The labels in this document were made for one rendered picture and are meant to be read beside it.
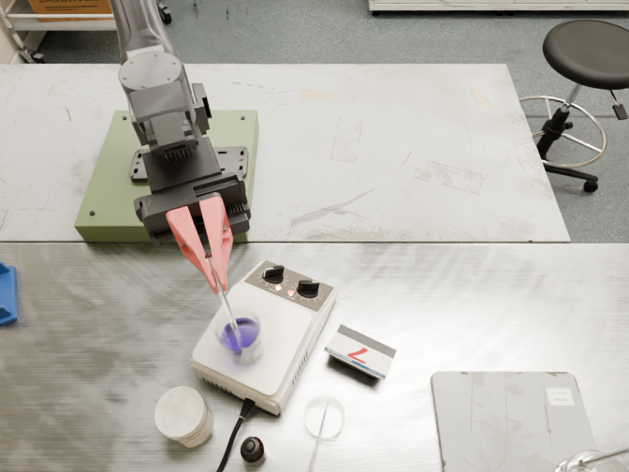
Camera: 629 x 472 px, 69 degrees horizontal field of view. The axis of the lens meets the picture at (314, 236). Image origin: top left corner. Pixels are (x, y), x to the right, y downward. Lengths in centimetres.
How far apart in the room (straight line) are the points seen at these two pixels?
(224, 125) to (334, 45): 194
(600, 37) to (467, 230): 120
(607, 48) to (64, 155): 163
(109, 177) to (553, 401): 77
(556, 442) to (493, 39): 254
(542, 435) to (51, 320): 71
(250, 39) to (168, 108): 246
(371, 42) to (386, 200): 206
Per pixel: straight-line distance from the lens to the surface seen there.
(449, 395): 68
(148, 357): 72
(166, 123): 40
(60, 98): 115
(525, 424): 70
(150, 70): 46
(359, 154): 90
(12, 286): 86
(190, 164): 45
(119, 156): 90
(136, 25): 58
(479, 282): 78
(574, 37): 187
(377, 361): 67
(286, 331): 60
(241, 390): 61
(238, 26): 298
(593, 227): 220
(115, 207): 82
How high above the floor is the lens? 155
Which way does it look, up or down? 56 degrees down
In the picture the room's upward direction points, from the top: straight up
